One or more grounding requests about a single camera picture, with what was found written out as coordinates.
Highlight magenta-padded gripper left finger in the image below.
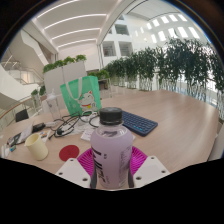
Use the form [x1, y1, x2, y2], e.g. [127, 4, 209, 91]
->
[55, 147, 98, 190]

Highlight row of tall green plants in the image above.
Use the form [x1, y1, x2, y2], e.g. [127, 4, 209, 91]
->
[104, 38, 224, 101]

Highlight flat round red coaster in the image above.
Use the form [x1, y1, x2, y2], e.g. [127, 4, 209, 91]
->
[58, 144, 81, 163]

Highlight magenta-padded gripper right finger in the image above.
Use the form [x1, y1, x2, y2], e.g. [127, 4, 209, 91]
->
[128, 145, 171, 189]

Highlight black cable bundle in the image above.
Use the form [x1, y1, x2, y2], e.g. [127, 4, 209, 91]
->
[48, 111, 101, 138]

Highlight open paper booklet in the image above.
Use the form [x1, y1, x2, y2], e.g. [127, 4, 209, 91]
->
[14, 123, 34, 145]

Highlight white cabinet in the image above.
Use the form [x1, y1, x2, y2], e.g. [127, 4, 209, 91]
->
[43, 60, 88, 96]

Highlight lilac drink bottle black cap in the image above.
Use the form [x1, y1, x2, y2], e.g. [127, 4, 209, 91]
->
[89, 106, 134, 191]

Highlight black chair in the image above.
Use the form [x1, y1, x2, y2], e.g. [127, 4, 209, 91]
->
[14, 109, 30, 123]

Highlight green plants atop cabinet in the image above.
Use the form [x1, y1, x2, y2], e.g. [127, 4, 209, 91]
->
[42, 54, 88, 74]

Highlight clear shaker bottle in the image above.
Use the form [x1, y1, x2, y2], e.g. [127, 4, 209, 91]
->
[45, 89, 63, 121]

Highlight dark blue keyboard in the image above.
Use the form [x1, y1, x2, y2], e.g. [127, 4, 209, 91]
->
[121, 110, 159, 137]

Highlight white and maroon chair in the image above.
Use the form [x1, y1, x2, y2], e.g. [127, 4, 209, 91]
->
[208, 124, 224, 161]

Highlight green cat-print tote bag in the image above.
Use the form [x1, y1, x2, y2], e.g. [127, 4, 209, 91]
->
[59, 75, 103, 117]

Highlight ceiling light strips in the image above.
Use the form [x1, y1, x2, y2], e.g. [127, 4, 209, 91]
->
[34, 0, 108, 49]

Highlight pale yellow mug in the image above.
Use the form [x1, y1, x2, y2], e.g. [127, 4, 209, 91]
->
[24, 133, 50, 162]

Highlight black power brick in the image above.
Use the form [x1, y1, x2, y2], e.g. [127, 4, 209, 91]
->
[32, 122, 47, 133]

